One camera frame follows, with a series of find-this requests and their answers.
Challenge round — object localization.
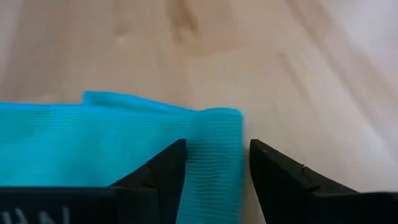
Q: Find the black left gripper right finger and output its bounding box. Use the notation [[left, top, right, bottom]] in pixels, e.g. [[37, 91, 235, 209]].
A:
[[249, 139, 361, 224]]

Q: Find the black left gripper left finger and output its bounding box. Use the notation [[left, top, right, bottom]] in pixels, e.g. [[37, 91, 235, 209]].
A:
[[108, 139, 187, 224]]

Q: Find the teal microfiber towel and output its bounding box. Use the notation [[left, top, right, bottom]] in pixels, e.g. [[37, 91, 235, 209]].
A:
[[0, 90, 245, 224]]

